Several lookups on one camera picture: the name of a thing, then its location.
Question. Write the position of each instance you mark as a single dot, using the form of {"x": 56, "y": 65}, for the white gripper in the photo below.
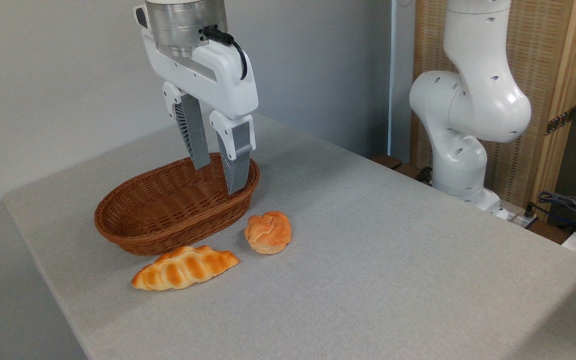
{"x": 218, "y": 80}

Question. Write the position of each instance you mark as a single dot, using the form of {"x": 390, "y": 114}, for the long braided bread loaf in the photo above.
{"x": 185, "y": 268}

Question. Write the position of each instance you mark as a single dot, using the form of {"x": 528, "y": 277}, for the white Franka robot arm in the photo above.
{"x": 473, "y": 100}

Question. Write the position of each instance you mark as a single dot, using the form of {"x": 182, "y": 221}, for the brown wicker oval basket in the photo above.
{"x": 168, "y": 220}

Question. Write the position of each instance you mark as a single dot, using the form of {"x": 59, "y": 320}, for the round knotted bread roll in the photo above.
{"x": 268, "y": 232}

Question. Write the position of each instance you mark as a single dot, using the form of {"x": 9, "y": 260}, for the woven wooden screen panel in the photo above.
{"x": 543, "y": 60}

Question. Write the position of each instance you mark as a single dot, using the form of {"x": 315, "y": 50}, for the metal screen hinge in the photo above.
{"x": 560, "y": 121}

